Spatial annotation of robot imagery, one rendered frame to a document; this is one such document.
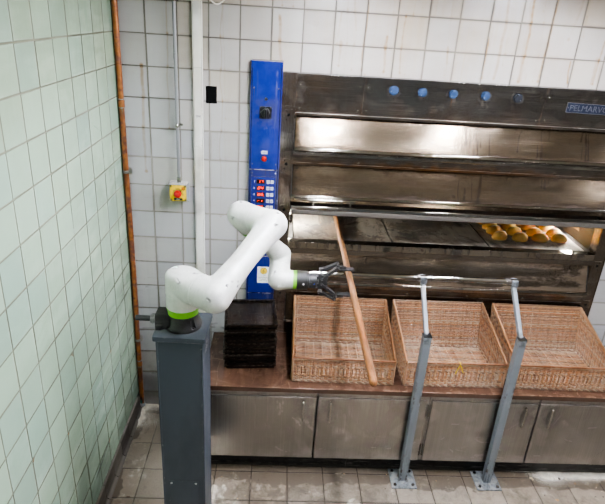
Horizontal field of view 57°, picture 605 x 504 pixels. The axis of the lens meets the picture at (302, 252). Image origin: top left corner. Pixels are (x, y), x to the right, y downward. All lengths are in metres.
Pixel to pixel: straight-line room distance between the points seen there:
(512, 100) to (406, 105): 0.55
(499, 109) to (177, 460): 2.34
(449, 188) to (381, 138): 0.48
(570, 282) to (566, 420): 0.80
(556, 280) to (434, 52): 1.54
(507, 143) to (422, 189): 0.50
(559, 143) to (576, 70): 0.38
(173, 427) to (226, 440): 0.77
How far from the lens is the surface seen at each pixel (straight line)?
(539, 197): 3.36
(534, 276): 3.57
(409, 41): 2.97
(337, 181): 3.05
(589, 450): 3.69
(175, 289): 2.15
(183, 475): 2.67
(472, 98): 3.11
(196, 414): 2.43
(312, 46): 2.91
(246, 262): 2.14
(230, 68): 2.93
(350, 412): 3.10
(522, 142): 3.24
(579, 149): 3.38
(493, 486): 3.54
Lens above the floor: 2.39
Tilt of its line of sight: 24 degrees down
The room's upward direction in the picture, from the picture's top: 4 degrees clockwise
